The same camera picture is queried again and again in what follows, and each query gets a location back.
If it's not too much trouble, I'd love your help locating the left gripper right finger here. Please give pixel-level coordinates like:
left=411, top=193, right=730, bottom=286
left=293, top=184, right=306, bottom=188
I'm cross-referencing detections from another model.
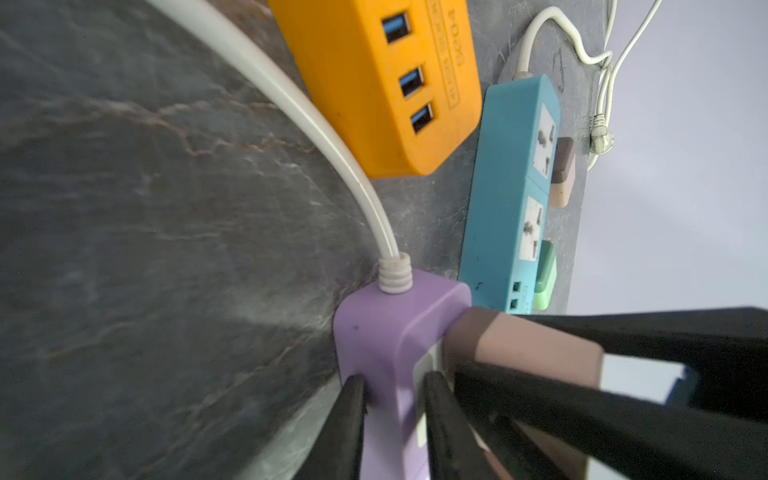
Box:
left=423, top=371, right=497, bottom=480

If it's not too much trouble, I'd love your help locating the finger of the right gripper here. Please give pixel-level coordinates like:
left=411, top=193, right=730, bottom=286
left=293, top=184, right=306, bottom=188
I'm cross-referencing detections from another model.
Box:
left=527, top=307, right=767, bottom=420
left=455, top=363, right=767, bottom=479

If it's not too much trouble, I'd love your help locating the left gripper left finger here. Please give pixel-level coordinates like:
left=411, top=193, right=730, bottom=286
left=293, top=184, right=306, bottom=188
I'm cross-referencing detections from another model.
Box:
left=294, top=375, right=366, bottom=480

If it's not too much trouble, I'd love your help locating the pink plug purple strip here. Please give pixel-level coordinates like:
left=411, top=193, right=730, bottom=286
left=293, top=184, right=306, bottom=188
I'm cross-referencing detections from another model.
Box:
left=443, top=307, right=604, bottom=479

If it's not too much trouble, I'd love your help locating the purple power strip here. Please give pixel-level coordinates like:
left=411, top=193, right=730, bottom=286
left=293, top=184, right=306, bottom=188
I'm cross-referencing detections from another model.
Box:
left=333, top=270, right=472, bottom=479

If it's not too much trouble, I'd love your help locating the green plug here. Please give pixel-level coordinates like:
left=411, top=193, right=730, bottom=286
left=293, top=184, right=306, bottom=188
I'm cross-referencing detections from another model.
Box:
left=533, top=240, right=557, bottom=311

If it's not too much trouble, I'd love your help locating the teal power strip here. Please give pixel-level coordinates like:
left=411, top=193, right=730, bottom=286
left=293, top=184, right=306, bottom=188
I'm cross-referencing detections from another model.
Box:
left=458, top=75, right=561, bottom=315

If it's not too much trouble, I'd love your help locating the orange power strip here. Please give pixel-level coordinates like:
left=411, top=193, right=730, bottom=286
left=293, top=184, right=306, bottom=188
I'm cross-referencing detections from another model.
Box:
left=269, top=0, right=482, bottom=179

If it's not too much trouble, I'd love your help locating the white cable of teal strip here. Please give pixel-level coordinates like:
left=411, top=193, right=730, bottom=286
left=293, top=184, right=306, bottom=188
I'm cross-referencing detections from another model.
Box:
left=513, top=0, right=665, bottom=172

